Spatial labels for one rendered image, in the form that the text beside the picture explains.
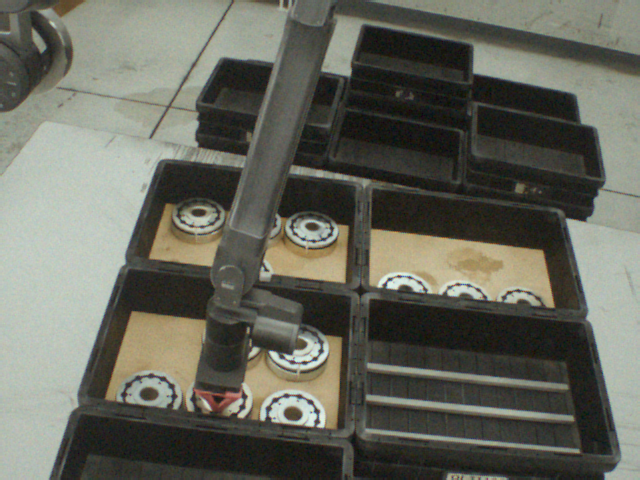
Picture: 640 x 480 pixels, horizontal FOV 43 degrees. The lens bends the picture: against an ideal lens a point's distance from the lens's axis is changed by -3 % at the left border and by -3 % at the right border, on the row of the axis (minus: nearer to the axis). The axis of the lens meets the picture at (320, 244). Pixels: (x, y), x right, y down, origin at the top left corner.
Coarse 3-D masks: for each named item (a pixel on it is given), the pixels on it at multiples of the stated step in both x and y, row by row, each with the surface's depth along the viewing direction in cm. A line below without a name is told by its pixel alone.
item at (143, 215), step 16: (160, 160) 158; (176, 160) 159; (160, 176) 155; (288, 176) 159; (304, 176) 159; (144, 208) 147; (128, 256) 138; (208, 272) 137; (352, 272) 141; (352, 288) 138
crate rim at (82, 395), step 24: (144, 264) 136; (120, 288) 132; (288, 288) 136; (312, 288) 137; (336, 288) 137; (96, 360) 120; (120, 408) 115; (144, 408) 115; (168, 408) 115; (288, 432) 115; (312, 432) 115; (336, 432) 116
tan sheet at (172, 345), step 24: (144, 312) 142; (144, 336) 138; (168, 336) 139; (192, 336) 139; (120, 360) 133; (144, 360) 134; (168, 360) 135; (192, 360) 135; (264, 360) 137; (336, 360) 139; (120, 384) 130; (264, 384) 133; (288, 384) 134; (312, 384) 134; (336, 384) 135; (336, 408) 131
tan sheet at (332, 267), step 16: (160, 224) 160; (160, 240) 156; (176, 240) 157; (160, 256) 153; (176, 256) 153; (192, 256) 154; (208, 256) 154; (272, 256) 156; (288, 256) 157; (336, 256) 158; (288, 272) 153; (304, 272) 154; (320, 272) 154; (336, 272) 155
